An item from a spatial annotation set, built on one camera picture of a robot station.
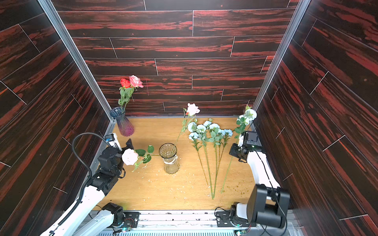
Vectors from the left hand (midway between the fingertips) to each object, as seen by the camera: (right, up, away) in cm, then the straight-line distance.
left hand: (125, 141), depth 77 cm
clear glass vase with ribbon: (+22, -6, +5) cm, 24 cm away
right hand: (+63, -7, +11) cm, 64 cm away
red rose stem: (-7, +30, +16) cm, 35 cm away
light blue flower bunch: (+72, +16, +16) cm, 76 cm away
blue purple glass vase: (-12, +8, +27) cm, 31 cm away
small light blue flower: (+60, +2, +29) cm, 67 cm away
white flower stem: (+47, +3, +31) cm, 56 cm away
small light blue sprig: (+37, +1, +27) cm, 46 cm away
